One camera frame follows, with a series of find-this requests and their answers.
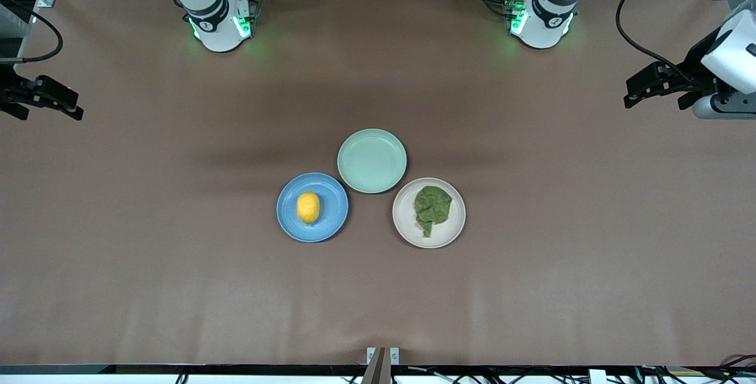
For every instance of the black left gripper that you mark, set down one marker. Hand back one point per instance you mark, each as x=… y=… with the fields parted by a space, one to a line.
x=694 y=72

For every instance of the green lettuce leaf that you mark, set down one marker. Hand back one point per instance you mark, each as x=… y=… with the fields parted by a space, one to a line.
x=432 y=207

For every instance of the yellow lemon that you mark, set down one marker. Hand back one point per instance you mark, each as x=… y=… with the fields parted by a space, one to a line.
x=308 y=207

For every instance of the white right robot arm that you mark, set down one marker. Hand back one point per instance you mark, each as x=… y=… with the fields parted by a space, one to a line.
x=218 y=20

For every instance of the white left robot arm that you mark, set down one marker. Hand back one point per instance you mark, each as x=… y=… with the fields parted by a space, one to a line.
x=543 y=18

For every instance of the beige plate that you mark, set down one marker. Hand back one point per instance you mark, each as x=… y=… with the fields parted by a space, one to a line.
x=407 y=224

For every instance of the small white box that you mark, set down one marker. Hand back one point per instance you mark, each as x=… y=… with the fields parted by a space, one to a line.
x=597 y=377

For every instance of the pale green plate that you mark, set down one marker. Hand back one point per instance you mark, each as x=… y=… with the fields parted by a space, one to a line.
x=372 y=161

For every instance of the blue plate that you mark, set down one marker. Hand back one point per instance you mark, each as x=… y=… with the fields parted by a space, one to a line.
x=331 y=218

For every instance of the small white bracket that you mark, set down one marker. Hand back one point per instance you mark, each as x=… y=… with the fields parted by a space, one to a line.
x=394 y=355
x=370 y=355

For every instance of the grey camera post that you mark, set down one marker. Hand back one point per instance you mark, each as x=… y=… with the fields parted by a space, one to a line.
x=378 y=369

